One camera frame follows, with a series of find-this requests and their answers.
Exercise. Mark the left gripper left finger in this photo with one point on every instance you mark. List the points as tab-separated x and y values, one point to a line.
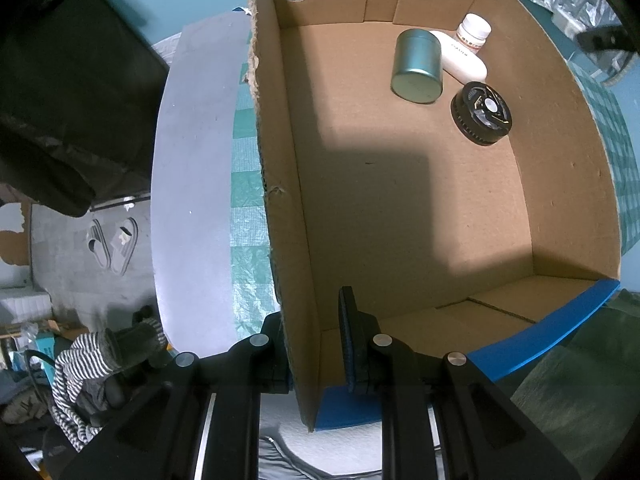
197	419

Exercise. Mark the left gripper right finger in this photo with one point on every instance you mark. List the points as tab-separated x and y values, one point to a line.
441	417

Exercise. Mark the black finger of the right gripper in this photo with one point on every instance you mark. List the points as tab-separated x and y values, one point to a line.
605	38

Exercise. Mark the white pill bottle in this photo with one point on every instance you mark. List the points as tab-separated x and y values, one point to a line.
473	31

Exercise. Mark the white oval case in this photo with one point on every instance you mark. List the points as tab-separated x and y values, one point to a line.
459	61

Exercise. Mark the black round fan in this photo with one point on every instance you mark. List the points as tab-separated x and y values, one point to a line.
481	114

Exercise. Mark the teal metal tin can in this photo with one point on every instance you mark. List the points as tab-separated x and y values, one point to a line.
417	68

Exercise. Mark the blue cardboard box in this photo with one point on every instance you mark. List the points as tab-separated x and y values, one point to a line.
451	245

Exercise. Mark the striped clothing pile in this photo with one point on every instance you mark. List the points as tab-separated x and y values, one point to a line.
85	367

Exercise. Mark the green checkered tablecloth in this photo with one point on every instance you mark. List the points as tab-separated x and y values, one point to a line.
253	295

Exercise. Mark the dark green cushion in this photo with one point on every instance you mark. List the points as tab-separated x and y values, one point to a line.
583	395

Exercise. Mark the right grey slipper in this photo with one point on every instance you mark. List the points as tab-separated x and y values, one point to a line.
123	243

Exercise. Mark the grey slipper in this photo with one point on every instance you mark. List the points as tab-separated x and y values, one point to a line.
123	243
96	244

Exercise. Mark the left grey slipper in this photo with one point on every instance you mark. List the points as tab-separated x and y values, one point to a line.
96	244

